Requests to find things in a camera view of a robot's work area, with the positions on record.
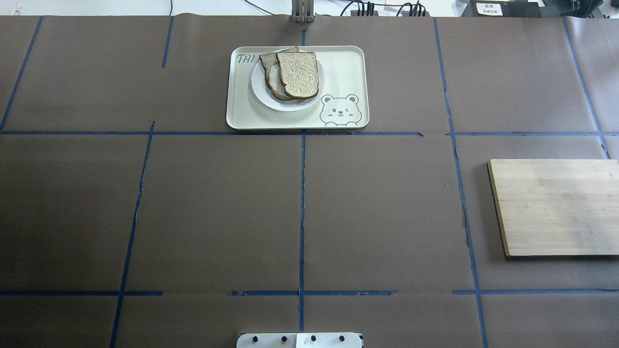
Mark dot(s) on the black power strip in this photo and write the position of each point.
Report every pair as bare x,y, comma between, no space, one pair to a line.
373,9

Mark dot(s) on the black box white label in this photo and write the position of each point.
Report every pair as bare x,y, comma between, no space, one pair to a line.
508,9

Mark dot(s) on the wooden cutting board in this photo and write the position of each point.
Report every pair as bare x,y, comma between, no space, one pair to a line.
557,207

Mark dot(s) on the cream bear tray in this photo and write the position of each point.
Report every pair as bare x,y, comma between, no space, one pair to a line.
343,103

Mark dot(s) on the white round plate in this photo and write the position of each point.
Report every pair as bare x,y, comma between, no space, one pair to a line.
262,93

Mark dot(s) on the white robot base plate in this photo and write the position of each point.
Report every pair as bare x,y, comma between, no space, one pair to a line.
301,340

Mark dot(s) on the fried egg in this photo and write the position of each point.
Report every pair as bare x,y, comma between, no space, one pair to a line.
277,88

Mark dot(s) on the bread slice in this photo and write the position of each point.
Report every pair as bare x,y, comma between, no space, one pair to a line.
299,74
269,65

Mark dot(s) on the grey metal camera post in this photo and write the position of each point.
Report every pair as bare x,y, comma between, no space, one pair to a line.
303,11

